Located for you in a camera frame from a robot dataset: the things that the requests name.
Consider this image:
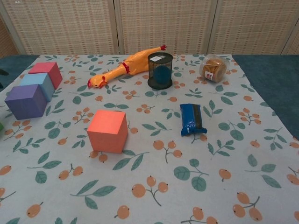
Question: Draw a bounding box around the light blue foam cube block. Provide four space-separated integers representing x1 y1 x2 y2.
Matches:
19 72 55 103

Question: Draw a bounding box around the purple foam cube block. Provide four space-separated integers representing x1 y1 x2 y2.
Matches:
4 84 48 120

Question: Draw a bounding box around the orange foam cube block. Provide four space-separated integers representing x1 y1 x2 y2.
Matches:
86 110 128 154

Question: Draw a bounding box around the pink foam cube block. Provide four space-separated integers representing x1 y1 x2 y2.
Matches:
28 62 63 91

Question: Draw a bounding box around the yellow rubber chicken toy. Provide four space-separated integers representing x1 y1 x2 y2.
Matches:
87 44 168 90

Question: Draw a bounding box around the blue ball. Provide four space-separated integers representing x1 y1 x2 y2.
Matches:
153 65 168 81

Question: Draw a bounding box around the black mesh cylinder container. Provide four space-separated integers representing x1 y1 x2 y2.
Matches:
147 52 174 90

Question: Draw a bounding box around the woven bamboo folding screen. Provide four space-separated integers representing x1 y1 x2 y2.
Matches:
0 0 299 59

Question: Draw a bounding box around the floral print tablecloth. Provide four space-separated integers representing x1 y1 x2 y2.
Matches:
0 54 299 224

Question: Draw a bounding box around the blue cookie package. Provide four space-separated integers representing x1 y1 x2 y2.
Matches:
179 103 208 137

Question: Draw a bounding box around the clear plastic cookie jar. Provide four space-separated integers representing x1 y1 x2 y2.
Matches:
199 54 231 83

